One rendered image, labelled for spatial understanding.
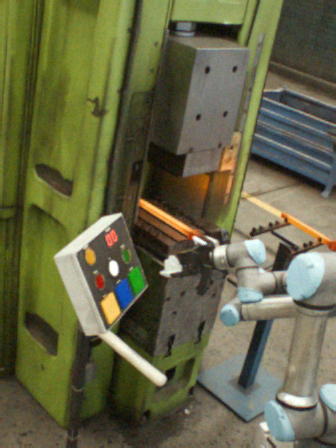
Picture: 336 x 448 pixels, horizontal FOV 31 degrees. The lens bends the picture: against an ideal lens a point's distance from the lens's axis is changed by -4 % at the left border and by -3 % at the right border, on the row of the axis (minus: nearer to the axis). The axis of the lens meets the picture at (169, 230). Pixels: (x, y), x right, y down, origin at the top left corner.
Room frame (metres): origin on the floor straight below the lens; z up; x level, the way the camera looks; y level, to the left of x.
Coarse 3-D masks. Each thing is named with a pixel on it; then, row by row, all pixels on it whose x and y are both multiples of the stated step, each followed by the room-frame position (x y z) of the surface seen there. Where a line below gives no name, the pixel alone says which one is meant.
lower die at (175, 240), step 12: (156, 204) 2.49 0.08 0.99; (144, 216) 2.36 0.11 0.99; (156, 216) 2.36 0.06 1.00; (144, 228) 2.27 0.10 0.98; (156, 228) 2.28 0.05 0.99; (168, 228) 2.29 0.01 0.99; (192, 228) 2.33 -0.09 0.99; (168, 240) 2.21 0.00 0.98; (180, 240) 2.21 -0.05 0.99; (192, 240) 2.26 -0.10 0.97; (168, 252) 2.17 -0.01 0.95
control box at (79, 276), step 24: (120, 216) 1.91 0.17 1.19; (96, 240) 1.73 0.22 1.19; (120, 240) 1.85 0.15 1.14; (72, 264) 1.60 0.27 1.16; (96, 264) 1.67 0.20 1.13; (120, 264) 1.79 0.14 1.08; (72, 288) 1.59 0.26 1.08; (96, 288) 1.62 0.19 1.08; (144, 288) 1.85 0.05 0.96; (96, 312) 1.57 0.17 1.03; (120, 312) 1.67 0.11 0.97
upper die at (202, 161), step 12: (156, 144) 2.27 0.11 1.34; (156, 156) 2.26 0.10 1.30; (168, 156) 2.22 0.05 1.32; (180, 156) 2.18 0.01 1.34; (192, 156) 2.19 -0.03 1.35; (204, 156) 2.24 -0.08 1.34; (216, 156) 2.29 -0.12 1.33; (168, 168) 2.22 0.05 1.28; (180, 168) 2.18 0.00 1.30; (192, 168) 2.20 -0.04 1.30; (204, 168) 2.25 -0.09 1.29; (216, 168) 2.31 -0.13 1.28
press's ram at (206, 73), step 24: (168, 48) 2.22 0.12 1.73; (192, 48) 2.14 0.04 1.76; (216, 48) 2.21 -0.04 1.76; (240, 48) 2.31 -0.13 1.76; (168, 72) 2.20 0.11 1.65; (192, 72) 2.13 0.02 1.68; (216, 72) 2.22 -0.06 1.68; (240, 72) 2.32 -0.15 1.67; (168, 96) 2.19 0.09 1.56; (192, 96) 2.14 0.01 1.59; (216, 96) 2.24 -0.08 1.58; (240, 96) 2.35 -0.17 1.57; (168, 120) 2.18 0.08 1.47; (192, 120) 2.16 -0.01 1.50; (216, 120) 2.26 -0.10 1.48; (168, 144) 2.16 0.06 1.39; (192, 144) 2.18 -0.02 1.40; (216, 144) 2.28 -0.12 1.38
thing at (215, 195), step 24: (264, 0) 2.59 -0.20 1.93; (216, 24) 2.61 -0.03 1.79; (240, 24) 2.53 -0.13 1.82; (264, 24) 2.62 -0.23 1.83; (264, 48) 2.66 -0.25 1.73; (264, 72) 2.69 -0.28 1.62; (240, 120) 2.60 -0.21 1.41; (240, 144) 2.64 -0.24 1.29; (240, 168) 2.67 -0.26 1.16; (168, 192) 2.68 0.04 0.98; (192, 192) 2.58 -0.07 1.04; (216, 192) 2.56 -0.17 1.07; (240, 192) 2.70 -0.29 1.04; (192, 216) 2.56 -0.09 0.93; (216, 216) 2.59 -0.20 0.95
